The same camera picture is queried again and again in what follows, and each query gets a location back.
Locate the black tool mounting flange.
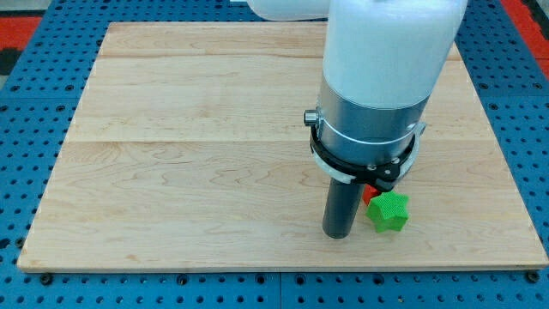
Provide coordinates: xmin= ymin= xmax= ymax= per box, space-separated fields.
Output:
xmin=310 ymin=122 xmax=426 ymax=192

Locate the red block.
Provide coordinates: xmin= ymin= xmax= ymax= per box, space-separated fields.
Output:
xmin=362 ymin=185 xmax=381 ymax=205

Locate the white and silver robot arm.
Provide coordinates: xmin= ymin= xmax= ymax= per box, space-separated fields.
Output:
xmin=247 ymin=0 xmax=468 ymax=166

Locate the green star block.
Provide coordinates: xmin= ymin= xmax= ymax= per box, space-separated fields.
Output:
xmin=365 ymin=191 xmax=409 ymax=233

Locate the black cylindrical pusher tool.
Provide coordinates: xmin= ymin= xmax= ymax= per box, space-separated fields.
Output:
xmin=323 ymin=179 xmax=365 ymax=239

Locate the light wooden board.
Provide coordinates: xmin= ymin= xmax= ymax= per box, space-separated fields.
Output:
xmin=17 ymin=22 xmax=548 ymax=273

